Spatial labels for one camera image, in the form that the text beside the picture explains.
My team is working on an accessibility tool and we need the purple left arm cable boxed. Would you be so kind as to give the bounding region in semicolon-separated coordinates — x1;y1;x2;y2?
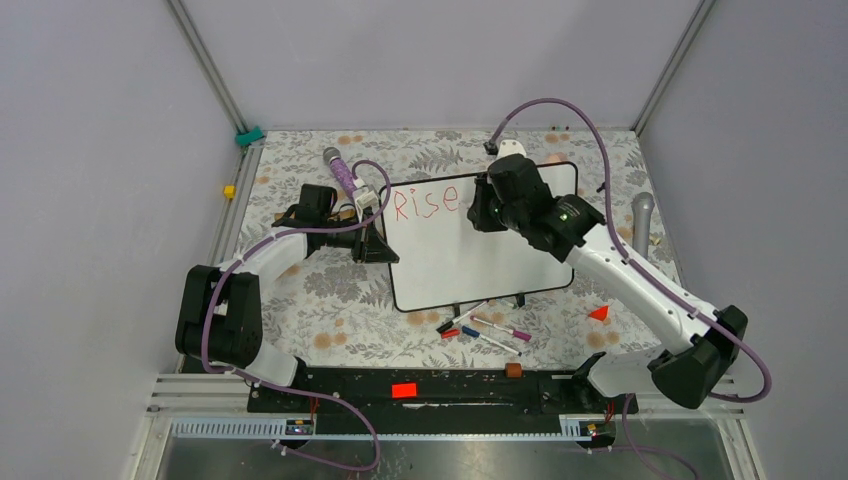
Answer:
200;157;392;473

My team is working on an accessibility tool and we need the grey toy microphone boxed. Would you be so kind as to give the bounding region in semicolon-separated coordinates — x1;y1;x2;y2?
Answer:
631;192;655;258

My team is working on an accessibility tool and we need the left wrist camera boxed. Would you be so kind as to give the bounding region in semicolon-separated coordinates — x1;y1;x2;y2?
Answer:
352;185;380;218

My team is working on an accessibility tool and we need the red triangular block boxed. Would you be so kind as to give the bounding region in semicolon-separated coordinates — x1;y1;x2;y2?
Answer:
588;305;609;322

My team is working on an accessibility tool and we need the floral table mat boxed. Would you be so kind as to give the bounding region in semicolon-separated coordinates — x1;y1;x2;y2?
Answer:
237;130;656;370

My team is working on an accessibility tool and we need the teal corner clip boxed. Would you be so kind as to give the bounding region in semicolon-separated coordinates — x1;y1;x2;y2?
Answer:
235;126;265;147

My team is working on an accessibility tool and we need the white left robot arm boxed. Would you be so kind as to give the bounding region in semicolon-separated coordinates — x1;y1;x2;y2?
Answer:
175;184;400;411

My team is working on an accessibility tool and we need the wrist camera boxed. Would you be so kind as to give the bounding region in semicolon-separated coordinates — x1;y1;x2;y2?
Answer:
484;139;527;159
352;185;380;218

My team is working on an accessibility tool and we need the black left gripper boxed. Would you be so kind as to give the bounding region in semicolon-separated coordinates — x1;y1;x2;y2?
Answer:
321;210;399;264

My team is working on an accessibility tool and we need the white cable duct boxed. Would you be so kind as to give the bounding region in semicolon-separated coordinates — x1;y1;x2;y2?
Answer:
170;411;615;441

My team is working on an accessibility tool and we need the white black-framed whiteboard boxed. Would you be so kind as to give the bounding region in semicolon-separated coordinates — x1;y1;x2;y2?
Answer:
381;174;574;313

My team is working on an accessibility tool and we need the pink whiteboard marker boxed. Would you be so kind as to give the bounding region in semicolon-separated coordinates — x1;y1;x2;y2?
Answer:
471;316;532;342

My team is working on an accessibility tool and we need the small brown block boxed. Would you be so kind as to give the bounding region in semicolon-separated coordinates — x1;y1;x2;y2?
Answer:
504;362;523;379

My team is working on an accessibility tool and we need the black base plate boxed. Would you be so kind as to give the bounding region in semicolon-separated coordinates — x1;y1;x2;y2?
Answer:
247;367;638;424

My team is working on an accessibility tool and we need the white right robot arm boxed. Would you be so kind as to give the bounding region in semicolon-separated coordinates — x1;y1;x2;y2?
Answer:
467;154;747;412

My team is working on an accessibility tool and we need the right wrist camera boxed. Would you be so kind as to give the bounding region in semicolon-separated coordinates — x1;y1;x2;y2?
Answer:
484;139;527;159

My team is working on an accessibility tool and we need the red rectangular tape marker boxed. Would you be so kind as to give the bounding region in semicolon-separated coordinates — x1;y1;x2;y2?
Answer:
390;382;418;399

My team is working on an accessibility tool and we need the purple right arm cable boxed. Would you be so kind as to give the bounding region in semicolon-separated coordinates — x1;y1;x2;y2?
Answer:
484;97;774;478

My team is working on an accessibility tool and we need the blue whiteboard marker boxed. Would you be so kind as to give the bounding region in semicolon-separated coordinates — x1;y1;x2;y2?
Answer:
460;326;522;357

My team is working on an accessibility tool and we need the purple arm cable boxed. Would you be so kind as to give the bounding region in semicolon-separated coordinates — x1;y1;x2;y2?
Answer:
484;97;774;478
200;157;392;473

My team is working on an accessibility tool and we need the black whiteboard marker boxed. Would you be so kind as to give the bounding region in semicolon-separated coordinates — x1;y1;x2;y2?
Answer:
436;300;488;334

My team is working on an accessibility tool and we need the purple toy microphone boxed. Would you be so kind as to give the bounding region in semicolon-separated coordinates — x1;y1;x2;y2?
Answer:
323;147;358;200

